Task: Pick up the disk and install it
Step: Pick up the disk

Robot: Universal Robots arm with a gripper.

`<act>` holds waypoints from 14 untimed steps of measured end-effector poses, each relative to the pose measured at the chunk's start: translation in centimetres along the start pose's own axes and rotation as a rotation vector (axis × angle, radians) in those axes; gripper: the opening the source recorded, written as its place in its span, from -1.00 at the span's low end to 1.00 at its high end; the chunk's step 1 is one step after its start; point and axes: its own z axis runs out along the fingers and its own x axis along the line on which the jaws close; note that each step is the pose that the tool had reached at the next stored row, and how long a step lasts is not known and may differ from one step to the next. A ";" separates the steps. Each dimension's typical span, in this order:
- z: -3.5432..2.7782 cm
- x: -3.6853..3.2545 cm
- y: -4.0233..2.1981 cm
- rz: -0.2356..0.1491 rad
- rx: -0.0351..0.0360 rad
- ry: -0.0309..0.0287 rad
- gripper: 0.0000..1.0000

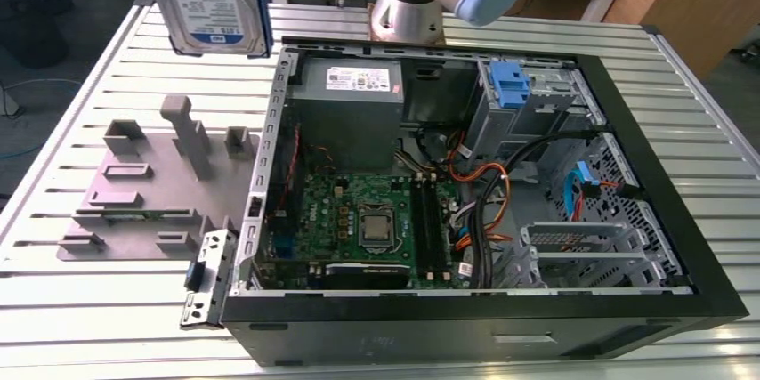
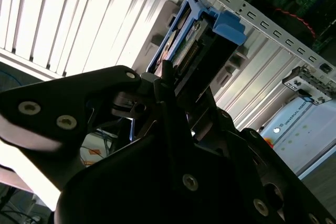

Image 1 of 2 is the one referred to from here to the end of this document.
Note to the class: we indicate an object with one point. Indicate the hard disk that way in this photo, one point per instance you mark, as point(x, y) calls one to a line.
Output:
point(202, 6)

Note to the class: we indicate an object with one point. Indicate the silver disk bay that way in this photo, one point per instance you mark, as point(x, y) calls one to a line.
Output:
point(588, 255)

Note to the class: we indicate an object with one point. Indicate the grey power supply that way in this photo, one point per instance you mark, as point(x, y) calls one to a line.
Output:
point(351, 131)

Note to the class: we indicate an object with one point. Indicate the CPU socket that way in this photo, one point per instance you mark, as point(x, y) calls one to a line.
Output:
point(376, 210)

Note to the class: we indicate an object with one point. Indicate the silver CPU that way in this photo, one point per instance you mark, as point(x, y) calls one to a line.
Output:
point(374, 228)

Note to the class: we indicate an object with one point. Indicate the black RAM slot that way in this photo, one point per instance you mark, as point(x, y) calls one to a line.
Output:
point(420, 224)
point(438, 224)

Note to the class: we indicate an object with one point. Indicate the green motherboard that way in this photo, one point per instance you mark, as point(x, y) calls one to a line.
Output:
point(323, 220)

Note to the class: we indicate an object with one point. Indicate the black graphics card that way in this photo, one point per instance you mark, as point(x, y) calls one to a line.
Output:
point(368, 275)

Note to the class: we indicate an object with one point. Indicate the silver optical drive cage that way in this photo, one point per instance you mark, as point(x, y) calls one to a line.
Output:
point(535, 117)

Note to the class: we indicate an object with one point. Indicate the blue plastic drive latch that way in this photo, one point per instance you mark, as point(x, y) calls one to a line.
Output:
point(511, 82)

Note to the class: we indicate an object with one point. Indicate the grey parts rack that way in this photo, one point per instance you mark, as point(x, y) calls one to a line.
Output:
point(166, 193)

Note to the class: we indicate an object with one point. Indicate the black PC case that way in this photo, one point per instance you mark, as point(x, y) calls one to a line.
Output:
point(415, 335)

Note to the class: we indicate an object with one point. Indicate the green RAM stick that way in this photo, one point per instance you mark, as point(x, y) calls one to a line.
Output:
point(143, 216)

